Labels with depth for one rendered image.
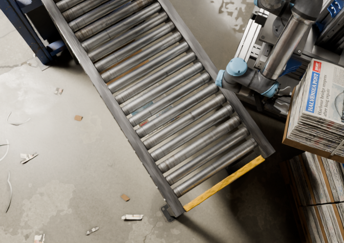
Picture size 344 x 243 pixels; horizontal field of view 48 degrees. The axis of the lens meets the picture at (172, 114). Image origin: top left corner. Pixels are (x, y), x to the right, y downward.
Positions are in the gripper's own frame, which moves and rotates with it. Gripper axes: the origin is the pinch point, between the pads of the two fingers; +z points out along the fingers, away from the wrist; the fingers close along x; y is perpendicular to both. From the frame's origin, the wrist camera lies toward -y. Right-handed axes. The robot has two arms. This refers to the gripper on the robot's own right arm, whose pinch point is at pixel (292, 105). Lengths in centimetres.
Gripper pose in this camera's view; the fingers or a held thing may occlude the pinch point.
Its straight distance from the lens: 176.1
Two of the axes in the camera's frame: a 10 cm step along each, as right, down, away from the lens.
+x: 2.8, -7.7, 5.8
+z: 9.5, 3.2, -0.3
